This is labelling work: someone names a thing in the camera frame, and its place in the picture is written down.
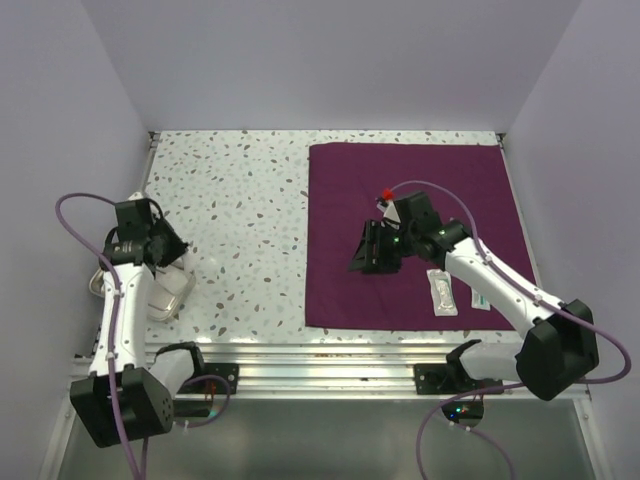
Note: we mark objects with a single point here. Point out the small green-white packet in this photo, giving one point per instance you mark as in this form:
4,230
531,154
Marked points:
479,302

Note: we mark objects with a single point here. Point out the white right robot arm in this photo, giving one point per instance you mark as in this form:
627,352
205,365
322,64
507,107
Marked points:
557,347

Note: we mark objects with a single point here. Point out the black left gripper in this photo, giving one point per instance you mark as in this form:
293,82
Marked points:
177,246

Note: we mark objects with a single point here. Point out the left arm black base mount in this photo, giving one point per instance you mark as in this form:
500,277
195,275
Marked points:
217,380

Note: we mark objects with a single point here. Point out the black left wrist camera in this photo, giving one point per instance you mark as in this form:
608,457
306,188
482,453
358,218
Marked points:
120,252

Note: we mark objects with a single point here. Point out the stainless steel tray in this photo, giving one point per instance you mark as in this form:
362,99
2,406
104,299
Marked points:
165,295

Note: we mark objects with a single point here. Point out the aluminium table edge rail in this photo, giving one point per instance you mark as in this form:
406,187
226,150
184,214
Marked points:
326,371

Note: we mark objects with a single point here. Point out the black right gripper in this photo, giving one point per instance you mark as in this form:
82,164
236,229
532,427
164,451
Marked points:
366,260

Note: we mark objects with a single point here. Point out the white gauze pad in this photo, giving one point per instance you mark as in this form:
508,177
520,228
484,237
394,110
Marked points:
178,277

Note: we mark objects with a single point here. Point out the purple surgical drape cloth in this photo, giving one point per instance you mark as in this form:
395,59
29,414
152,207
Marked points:
344,181

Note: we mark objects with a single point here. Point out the large white suture packet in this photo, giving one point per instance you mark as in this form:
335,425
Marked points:
441,290

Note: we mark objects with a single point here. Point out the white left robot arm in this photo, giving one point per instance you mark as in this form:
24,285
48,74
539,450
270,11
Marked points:
123,397

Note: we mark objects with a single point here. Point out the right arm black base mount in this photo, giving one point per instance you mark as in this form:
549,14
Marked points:
436,379

